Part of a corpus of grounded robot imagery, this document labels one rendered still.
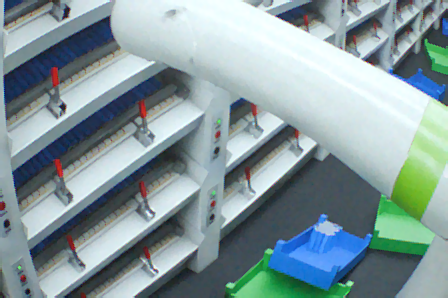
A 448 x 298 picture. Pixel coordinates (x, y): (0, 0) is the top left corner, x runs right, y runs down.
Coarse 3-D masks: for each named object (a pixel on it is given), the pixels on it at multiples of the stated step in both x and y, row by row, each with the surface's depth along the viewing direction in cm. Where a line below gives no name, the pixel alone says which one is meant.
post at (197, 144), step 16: (224, 96) 154; (208, 112) 151; (224, 112) 157; (208, 128) 154; (224, 128) 160; (176, 144) 160; (192, 144) 157; (208, 144) 157; (224, 144) 163; (208, 160) 159; (224, 160) 166; (208, 176) 162; (192, 208) 167; (192, 224) 169; (208, 240) 175; (192, 256) 176; (208, 256) 179
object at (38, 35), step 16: (64, 0) 101; (80, 0) 102; (96, 0) 104; (112, 0) 105; (32, 16) 95; (48, 16) 96; (80, 16) 100; (96, 16) 105; (16, 32) 91; (32, 32) 92; (48, 32) 94; (64, 32) 99; (16, 48) 88; (32, 48) 93; (16, 64) 91
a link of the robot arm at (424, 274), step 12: (432, 240) 78; (444, 240) 73; (432, 252) 76; (444, 252) 73; (420, 264) 80; (432, 264) 75; (444, 264) 73; (420, 276) 78; (432, 276) 75; (444, 276) 74; (408, 288) 81; (420, 288) 78; (432, 288) 76; (444, 288) 75
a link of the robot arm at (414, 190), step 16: (432, 112) 52; (432, 128) 50; (416, 144) 51; (432, 144) 50; (416, 160) 51; (432, 160) 50; (400, 176) 52; (416, 176) 51; (432, 176) 50; (400, 192) 53; (416, 192) 51; (432, 192) 50; (416, 208) 52; (432, 208) 51; (432, 224) 52
